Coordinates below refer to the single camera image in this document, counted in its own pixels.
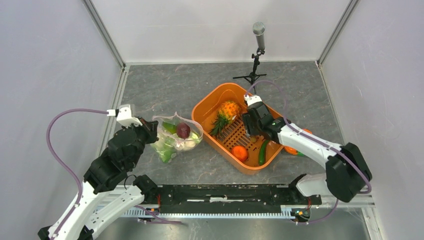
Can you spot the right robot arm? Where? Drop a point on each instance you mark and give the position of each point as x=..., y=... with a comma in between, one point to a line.
x=346, y=171

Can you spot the white toy cabbage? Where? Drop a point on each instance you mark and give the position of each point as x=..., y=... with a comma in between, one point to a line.
x=189, y=143

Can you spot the orange toy pineapple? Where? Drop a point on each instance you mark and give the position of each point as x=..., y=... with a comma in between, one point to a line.
x=227, y=112

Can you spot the green toy cucumber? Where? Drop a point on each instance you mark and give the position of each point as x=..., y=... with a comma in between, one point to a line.
x=262, y=152

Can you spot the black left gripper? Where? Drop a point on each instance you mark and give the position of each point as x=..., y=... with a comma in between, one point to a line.
x=151, y=127

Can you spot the orange plastic basket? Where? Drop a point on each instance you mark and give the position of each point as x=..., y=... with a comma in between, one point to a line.
x=205, y=113

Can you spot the dark red toy fruit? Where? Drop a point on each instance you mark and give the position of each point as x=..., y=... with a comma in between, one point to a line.
x=183, y=131

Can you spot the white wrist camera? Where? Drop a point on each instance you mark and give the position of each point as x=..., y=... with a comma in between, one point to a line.
x=252, y=99
x=124, y=115

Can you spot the clear dotted zip top bag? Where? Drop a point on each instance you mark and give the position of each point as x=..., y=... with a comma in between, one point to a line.
x=176, y=119

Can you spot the green toy lettuce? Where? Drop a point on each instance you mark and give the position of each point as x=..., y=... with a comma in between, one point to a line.
x=165, y=151

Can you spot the orange toy carrot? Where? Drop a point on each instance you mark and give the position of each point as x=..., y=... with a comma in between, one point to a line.
x=240, y=153

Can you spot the black microphone tripod stand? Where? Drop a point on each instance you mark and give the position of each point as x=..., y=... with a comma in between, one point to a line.
x=252, y=77

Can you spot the grey microphone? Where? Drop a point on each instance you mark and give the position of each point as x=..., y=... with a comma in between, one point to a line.
x=258, y=30

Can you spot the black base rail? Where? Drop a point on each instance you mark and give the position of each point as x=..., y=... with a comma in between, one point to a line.
x=233, y=201

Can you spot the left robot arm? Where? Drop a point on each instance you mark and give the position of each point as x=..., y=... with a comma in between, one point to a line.
x=81, y=221

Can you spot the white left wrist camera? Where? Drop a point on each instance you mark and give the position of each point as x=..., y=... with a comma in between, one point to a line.
x=124, y=115

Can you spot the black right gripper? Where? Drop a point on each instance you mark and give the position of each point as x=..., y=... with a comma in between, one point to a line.
x=247, y=124

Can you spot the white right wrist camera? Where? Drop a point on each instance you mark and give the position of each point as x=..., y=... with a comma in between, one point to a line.
x=252, y=99

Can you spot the yellow green toy mango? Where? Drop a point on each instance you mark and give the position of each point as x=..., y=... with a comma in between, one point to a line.
x=169, y=127

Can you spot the orange toy handle block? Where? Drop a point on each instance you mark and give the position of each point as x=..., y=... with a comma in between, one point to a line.
x=293, y=151

